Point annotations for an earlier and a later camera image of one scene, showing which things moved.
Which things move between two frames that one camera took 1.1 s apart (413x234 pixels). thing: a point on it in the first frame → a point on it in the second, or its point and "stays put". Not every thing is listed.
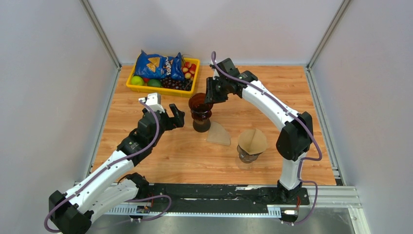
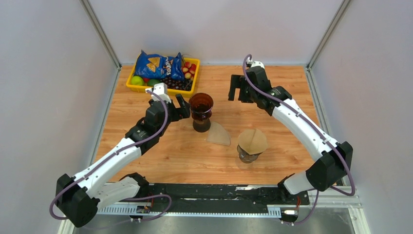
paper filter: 218,134 stays put
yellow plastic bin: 152,90 stays put
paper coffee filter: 252,141 stays put
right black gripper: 211,96 → 238,82
